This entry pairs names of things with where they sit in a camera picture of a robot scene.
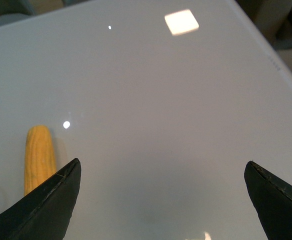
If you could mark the tan brown sofa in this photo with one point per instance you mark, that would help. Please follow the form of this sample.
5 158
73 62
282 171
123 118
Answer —
273 18

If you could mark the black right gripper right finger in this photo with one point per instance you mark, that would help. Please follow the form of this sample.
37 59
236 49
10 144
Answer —
272 199

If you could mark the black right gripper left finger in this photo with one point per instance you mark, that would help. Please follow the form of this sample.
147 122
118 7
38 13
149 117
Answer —
44 213

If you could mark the yellow corn cob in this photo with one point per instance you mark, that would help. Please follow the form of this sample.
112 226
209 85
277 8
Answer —
39 158

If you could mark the left beige upholstered chair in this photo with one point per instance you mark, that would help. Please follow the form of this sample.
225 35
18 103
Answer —
15 10

